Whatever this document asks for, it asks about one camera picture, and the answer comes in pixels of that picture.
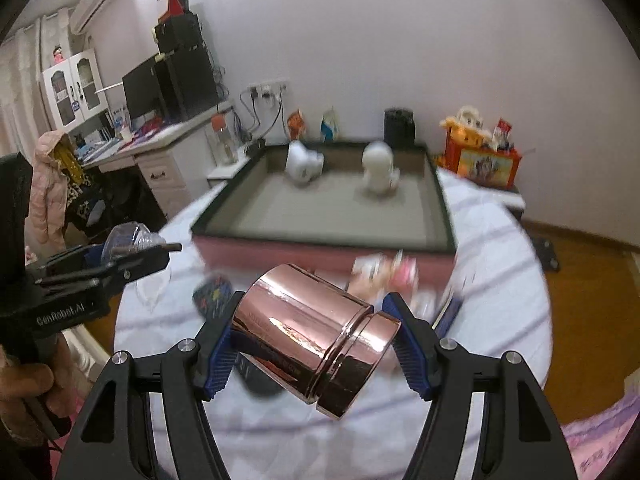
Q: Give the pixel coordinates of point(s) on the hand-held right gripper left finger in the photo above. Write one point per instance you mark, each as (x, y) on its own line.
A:
(220, 365)

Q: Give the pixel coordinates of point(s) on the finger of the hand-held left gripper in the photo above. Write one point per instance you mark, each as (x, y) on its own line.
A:
(130, 267)
(95, 255)

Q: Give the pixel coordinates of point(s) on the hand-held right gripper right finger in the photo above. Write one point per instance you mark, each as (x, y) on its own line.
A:
(412, 360)

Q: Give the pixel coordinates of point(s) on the clear plastic container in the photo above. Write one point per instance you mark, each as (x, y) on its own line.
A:
(132, 235)

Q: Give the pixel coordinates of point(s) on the rose gold metal jar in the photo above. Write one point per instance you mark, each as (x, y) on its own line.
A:
(300, 320)

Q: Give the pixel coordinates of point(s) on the pink shallow box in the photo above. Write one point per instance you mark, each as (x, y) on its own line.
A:
(325, 210)

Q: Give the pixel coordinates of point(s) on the person's left hand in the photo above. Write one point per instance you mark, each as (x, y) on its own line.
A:
(25, 385)

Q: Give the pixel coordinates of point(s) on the pink padded jacket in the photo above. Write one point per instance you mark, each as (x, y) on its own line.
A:
(45, 190)

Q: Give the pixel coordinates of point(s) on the yellow black garment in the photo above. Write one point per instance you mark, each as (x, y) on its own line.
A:
(75, 175)

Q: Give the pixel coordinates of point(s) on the white desk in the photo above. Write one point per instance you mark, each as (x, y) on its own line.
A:
(160, 175)

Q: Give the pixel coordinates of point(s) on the small white side table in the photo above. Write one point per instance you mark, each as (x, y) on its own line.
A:
(227, 170)

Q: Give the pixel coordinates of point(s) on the orange-lid bottle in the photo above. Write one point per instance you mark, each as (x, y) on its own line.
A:
(224, 142)

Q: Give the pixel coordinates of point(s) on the white glass-door cabinet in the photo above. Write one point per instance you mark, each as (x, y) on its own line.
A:
(75, 90)

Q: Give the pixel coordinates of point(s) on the black floor scale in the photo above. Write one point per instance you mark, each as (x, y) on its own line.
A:
(546, 255)

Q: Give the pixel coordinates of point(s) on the black computer monitor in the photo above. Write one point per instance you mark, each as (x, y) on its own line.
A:
(140, 90)

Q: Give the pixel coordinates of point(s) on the low white cabinet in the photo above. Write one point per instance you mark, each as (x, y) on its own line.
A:
(515, 202)

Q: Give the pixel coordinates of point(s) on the white curtain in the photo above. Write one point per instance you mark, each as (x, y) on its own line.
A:
(25, 80)

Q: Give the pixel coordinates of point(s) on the black computer tower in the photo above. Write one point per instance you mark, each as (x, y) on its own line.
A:
(190, 85)

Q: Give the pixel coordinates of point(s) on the white round-headed figurine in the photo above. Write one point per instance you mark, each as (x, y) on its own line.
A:
(377, 165)

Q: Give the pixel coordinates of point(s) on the purple printed blanket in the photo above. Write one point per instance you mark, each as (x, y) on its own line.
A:
(600, 440)

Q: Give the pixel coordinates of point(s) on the small pink doll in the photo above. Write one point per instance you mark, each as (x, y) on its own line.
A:
(59, 54)

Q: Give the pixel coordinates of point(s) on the orange toy box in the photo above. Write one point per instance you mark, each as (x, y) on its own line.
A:
(482, 165)

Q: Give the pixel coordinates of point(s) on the orange snack bag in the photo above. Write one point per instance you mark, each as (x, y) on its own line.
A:
(296, 125)

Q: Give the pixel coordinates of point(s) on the black electric kettle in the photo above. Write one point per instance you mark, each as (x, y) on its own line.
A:
(399, 127)

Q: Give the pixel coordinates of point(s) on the black box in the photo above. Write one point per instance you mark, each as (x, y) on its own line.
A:
(180, 35)

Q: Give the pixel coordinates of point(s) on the blue white bag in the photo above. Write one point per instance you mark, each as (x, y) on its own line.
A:
(330, 127)

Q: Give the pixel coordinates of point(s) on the white yellow plush toy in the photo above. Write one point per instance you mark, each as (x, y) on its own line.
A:
(465, 117)

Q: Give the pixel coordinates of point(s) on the red triangular item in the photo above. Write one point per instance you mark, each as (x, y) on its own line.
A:
(175, 5)

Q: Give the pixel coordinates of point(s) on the white wall socket strip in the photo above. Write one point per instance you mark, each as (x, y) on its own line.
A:
(270, 87)

